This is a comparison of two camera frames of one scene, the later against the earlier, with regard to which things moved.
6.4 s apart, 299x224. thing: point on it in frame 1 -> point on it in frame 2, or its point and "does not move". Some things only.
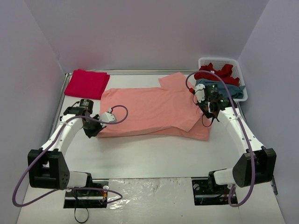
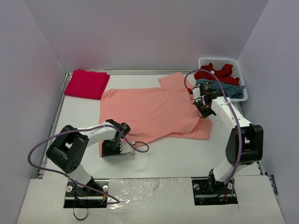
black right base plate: [206, 192] does not move
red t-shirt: [87, 84] does not move
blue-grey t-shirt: [235, 90] does not move
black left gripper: [92, 128] -> [111, 149]
